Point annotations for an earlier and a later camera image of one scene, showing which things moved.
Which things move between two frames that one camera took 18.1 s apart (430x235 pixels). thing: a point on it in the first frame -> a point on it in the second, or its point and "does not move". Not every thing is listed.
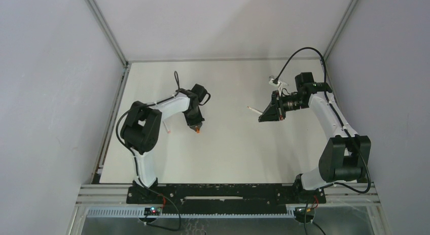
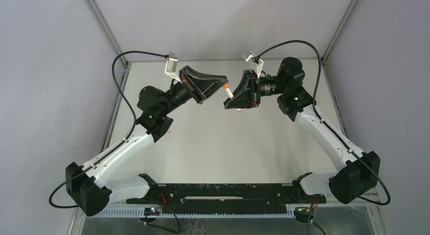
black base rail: [229, 198] does not move
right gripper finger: [271, 113] -> [242, 97]
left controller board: [152, 211] does not move
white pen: [255, 110] -> [229, 93]
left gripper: [195, 123] -> [189, 85]
